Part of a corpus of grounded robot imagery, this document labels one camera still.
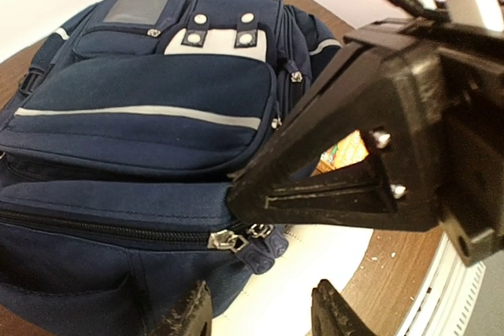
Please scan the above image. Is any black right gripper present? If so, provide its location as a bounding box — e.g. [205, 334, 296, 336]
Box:
[228, 19, 503, 266]

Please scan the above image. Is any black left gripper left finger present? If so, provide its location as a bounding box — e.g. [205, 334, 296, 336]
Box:
[146, 280, 213, 336]

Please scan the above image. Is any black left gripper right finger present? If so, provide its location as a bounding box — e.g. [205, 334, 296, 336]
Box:
[311, 279, 376, 336]

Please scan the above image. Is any navy blue student backpack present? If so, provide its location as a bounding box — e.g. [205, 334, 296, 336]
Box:
[1, 0, 340, 318]

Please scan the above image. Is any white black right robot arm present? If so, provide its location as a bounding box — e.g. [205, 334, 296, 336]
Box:
[228, 0, 503, 266]

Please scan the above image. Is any orange treehouse paperback book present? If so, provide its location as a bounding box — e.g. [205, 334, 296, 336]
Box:
[313, 131, 369, 175]

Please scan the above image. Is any white front rail frame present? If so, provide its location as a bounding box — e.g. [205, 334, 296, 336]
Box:
[395, 234, 491, 335]

